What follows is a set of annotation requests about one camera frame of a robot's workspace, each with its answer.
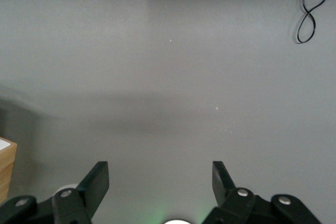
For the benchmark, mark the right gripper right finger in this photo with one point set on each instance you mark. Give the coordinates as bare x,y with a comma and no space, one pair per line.
244,205

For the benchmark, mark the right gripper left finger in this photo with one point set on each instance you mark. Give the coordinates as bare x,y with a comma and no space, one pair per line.
68,205

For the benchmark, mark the wooden drawer cabinet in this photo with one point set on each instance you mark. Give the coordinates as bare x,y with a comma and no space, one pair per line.
8,171

